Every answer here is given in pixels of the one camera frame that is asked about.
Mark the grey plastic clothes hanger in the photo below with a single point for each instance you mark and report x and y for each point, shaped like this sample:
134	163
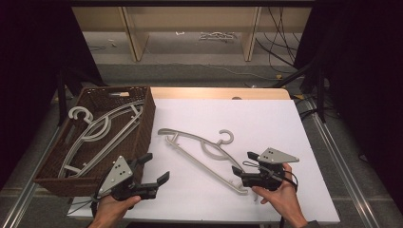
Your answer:
196	161
107	118

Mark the brown wicker basket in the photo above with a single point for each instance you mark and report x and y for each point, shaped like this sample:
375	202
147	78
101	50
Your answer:
126	148

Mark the white table mat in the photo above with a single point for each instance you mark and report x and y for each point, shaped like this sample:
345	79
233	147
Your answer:
269	120

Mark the black curtain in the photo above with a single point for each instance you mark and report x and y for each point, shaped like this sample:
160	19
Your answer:
364	79
28	63

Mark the white plastic parts on floor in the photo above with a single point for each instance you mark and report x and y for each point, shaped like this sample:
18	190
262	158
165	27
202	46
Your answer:
218	35

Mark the aluminium floor rail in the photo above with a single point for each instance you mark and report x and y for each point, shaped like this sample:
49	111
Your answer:
28	190
342	164

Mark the person's left hand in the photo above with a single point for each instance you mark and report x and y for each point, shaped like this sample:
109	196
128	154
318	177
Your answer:
111	210

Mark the black metal stand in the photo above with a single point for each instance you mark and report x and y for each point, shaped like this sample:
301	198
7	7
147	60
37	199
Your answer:
61	95
320	95

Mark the person's right hand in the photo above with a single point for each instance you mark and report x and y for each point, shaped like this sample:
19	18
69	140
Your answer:
285	199

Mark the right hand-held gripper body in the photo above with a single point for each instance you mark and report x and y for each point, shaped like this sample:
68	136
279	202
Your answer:
275	156

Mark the beige wooden shelf unit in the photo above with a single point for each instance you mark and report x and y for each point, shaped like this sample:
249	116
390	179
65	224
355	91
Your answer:
190	19

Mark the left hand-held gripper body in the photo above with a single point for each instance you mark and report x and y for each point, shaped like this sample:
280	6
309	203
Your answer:
118	175

